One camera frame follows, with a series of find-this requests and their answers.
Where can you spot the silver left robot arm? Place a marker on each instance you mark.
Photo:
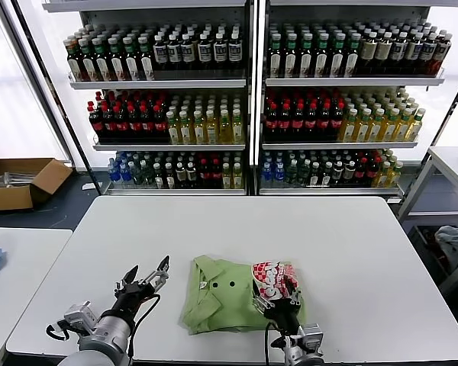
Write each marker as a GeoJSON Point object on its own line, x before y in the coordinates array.
{"type": "Point", "coordinates": [107, 335]}

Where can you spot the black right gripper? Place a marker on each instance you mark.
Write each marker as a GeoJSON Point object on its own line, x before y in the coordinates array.
{"type": "Point", "coordinates": [284, 316]}

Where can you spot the white paper scrap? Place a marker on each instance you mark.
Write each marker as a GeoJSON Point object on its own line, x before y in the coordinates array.
{"type": "Point", "coordinates": [88, 186]}

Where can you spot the beige label dark bottle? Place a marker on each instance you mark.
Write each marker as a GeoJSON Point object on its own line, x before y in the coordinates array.
{"type": "Point", "coordinates": [368, 53]}
{"type": "Point", "coordinates": [384, 53]}

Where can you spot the small beige label bottle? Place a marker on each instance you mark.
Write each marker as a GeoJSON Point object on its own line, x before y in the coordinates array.
{"type": "Point", "coordinates": [349, 175]}
{"type": "Point", "coordinates": [181, 176]}
{"type": "Point", "coordinates": [338, 175]}
{"type": "Point", "coordinates": [191, 176]}

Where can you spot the small red cap cola bottle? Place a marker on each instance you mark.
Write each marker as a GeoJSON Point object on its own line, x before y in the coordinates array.
{"type": "Point", "coordinates": [372, 173]}
{"type": "Point", "coordinates": [204, 174]}
{"type": "Point", "coordinates": [215, 174]}
{"type": "Point", "coordinates": [361, 173]}

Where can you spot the grey crumpled cloth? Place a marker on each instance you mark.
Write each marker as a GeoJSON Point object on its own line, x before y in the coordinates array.
{"type": "Point", "coordinates": [454, 244]}

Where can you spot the blue label dark bottle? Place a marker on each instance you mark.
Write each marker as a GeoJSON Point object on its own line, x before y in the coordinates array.
{"type": "Point", "coordinates": [398, 53]}
{"type": "Point", "coordinates": [427, 54]}
{"type": "Point", "coordinates": [413, 53]}
{"type": "Point", "coordinates": [441, 55]}

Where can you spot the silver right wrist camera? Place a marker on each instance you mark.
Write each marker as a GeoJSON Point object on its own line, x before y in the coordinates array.
{"type": "Point", "coordinates": [312, 337]}

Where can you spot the grey frame white table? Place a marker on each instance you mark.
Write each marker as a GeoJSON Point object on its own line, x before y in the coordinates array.
{"type": "Point", "coordinates": [448, 158]}

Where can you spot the green cap tea bottle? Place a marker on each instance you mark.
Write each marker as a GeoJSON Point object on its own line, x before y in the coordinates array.
{"type": "Point", "coordinates": [290, 61]}
{"type": "Point", "coordinates": [87, 65]}
{"type": "Point", "coordinates": [73, 65]}
{"type": "Point", "coordinates": [115, 65]}
{"type": "Point", "coordinates": [101, 65]}
{"type": "Point", "coordinates": [130, 64]}
{"type": "Point", "coordinates": [322, 61]}
{"type": "Point", "coordinates": [352, 61]}
{"type": "Point", "coordinates": [275, 61]}
{"type": "Point", "coordinates": [306, 61]}
{"type": "Point", "coordinates": [337, 61]}
{"type": "Point", "coordinates": [146, 64]}

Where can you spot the white label dark bottle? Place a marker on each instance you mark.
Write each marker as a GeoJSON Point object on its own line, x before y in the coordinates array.
{"type": "Point", "coordinates": [188, 53]}
{"type": "Point", "coordinates": [220, 52]}
{"type": "Point", "coordinates": [174, 53]}
{"type": "Point", "coordinates": [204, 53]}
{"type": "Point", "coordinates": [234, 52]}
{"type": "Point", "coordinates": [160, 53]}

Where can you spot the small yellow drink bottle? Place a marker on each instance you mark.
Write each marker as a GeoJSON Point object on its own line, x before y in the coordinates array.
{"type": "Point", "coordinates": [383, 177]}
{"type": "Point", "coordinates": [395, 177]}
{"type": "Point", "coordinates": [226, 178]}
{"type": "Point", "coordinates": [237, 178]}

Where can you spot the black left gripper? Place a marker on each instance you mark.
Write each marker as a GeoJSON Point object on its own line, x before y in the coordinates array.
{"type": "Point", "coordinates": [131, 297]}

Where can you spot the light green polo shirt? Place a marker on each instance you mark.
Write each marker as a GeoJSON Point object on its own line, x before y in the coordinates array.
{"type": "Point", "coordinates": [221, 305]}

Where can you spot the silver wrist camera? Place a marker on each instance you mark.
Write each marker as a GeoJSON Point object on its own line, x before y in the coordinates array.
{"type": "Point", "coordinates": [78, 314]}
{"type": "Point", "coordinates": [312, 337]}

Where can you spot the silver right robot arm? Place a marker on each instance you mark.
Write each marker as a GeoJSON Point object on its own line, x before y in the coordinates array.
{"type": "Point", "coordinates": [301, 356]}

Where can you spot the small white cap dark bottle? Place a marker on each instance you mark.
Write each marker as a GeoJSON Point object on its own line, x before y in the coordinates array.
{"type": "Point", "coordinates": [326, 176]}
{"type": "Point", "coordinates": [169, 177]}
{"type": "Point", "coordinates": [315, 176]}
{"type": "Point", "coordinates": [159, 177]}

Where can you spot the small blue drink bottle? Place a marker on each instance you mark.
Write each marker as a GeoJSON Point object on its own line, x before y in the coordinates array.
{"type": "Point", "coordinates": [113, 173]}
{"type": "Point", "coordinates": [266, 173]}
{"type": "Point", "coordinates": [279, 173]}
{"type": "Point", "coordinates": [125, 174]}

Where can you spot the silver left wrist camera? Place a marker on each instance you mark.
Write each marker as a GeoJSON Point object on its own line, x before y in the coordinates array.
{"type": "Point", "coordinates": [78, 314]}

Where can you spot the grey metal shelving unit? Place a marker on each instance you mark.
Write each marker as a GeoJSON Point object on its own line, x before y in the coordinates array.
{"type": "Point", "coordinates": [156, 84]}
{"type": "Point", "coordinates": [347, 82]}

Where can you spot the brown cardboard box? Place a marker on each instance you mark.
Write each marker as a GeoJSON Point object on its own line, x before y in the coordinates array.
{"type": "Point", "coordinates": [7, 198]}

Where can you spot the black storage crate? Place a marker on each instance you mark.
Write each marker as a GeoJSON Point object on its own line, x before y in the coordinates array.
{"type": "Point", "coordinates": [420, 236]}

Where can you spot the small dark green bottle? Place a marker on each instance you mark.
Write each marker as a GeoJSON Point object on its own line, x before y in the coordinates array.
{"type": "Point", "coordinates": [147, 176]}
{"type": "Point", "coordinates": [304, 175]}
{"type": "Point", "coordinates": [291, 175]}
{"type": "Point", "coordinates": [137, 175]}

